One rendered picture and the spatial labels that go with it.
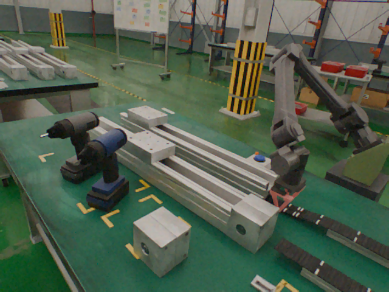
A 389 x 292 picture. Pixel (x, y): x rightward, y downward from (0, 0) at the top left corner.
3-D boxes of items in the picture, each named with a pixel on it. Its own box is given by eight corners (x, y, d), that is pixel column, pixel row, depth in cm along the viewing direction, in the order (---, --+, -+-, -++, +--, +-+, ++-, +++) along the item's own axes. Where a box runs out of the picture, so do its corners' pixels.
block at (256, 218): (276, 230, 76) (284, 204, 72) (254, 254, 68) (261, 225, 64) (249, 215, 82) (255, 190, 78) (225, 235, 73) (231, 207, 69)
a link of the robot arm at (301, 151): (314, 148, 77) (296, 141, 80) (302, 153, 72) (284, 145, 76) (307, 168, 80) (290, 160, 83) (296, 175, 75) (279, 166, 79)
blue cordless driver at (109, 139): (132, 190, 88) (130, 129, 78) (92, 229, 71) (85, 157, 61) (112, 184, 90) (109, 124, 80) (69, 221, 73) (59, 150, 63)
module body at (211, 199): (245, 218, 80) (250, 196, 76) (225, 235, 73) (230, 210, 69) (104, 133, 126) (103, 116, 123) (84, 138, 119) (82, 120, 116)
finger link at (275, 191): (264, 208, 84) (271, 184, 80) (275, 199, 89) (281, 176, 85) (284, 219, 80) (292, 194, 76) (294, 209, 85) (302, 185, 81)
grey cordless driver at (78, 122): (106, 169, 98) (102, 113, 88) (58, 196, 82) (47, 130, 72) (90, 163, 101) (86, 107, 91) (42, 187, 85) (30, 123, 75)
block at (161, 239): (194, 251, 67) (197, 222, 63) (160, 278, 59) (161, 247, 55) (168, 230, 73) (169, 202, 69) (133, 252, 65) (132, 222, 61)
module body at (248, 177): (274, 194, 93) (279, 173, 90) (260, 206, 86) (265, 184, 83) (137, 125, 140) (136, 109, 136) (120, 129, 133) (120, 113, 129)
